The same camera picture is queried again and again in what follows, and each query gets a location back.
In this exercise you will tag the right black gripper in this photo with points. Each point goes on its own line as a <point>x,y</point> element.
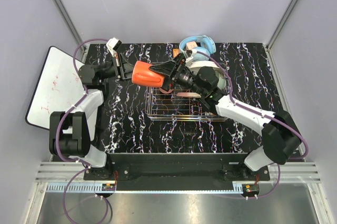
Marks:
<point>166,69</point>

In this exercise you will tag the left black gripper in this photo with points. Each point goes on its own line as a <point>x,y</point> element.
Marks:
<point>124,69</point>

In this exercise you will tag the orange mug white inside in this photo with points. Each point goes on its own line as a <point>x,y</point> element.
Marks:
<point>143,76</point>

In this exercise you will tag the pink cup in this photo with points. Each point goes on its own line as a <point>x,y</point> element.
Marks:
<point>166,90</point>

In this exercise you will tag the white scalloped plate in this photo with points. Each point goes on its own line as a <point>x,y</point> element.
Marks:
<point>196,66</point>

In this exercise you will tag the pink and cream plate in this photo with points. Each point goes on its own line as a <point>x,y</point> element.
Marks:
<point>188,95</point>

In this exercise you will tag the pale green bowl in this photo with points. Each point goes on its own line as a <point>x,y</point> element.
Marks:
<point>222,79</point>

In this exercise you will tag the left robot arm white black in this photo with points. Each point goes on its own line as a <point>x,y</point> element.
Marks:
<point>69,133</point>

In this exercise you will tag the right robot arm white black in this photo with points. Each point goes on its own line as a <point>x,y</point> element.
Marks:
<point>280,137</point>

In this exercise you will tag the orange book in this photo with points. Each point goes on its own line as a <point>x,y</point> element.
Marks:
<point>176,53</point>

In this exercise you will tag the pink cube box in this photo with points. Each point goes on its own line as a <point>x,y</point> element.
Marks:
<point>190,45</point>

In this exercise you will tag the blue headphones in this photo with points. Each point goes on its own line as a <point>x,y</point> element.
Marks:
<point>205,43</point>

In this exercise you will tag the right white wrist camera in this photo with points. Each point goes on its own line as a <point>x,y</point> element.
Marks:
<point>189,55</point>

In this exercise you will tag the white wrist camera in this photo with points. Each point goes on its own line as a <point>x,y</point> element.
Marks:
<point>189,55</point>
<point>112,45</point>

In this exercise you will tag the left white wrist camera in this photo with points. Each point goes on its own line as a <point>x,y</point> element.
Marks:
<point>112,45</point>

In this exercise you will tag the metal wire dish rack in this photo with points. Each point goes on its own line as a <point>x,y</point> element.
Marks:
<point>170,107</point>

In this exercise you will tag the white whiteboard black frame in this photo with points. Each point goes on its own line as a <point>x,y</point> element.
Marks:
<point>58,87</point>

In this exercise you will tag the aluminium cable duct rail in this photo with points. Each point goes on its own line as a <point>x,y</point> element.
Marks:
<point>59,176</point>

